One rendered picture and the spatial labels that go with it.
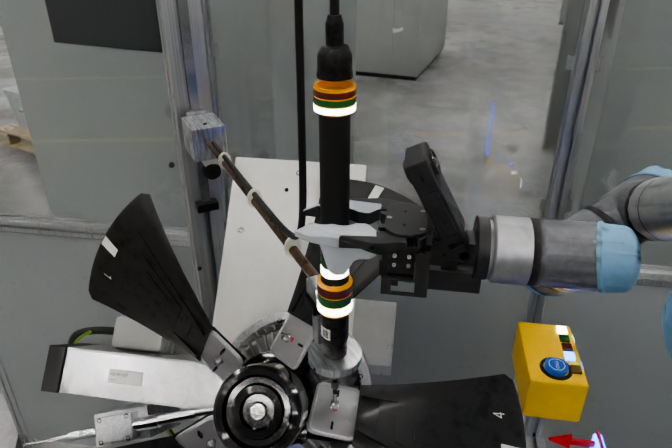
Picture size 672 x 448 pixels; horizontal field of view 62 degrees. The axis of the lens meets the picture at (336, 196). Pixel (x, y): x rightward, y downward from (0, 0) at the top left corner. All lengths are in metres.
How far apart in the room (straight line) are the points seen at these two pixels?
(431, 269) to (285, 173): 0.52
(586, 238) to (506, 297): 0.95
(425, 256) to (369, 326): 0.86
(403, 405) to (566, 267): 0.33
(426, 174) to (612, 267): 0.21
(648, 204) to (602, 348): 1.05
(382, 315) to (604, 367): 0.64
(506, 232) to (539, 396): 0.54
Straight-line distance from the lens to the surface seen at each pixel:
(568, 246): 0.63
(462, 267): 0.65
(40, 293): 1.99
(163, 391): 1.01
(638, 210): 0.73
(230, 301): 1.09
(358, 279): 0.78
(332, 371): 0.73
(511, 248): 0.62
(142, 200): 0.86
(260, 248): 1.08
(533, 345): 1.15
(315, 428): 0.81
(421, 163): 0.58
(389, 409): 0.84
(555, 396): 1.12
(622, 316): 1.67
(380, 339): 1.43
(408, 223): 0.62
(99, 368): 1.05
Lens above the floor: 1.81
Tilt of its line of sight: 27 degrees down
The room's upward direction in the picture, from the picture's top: straight up
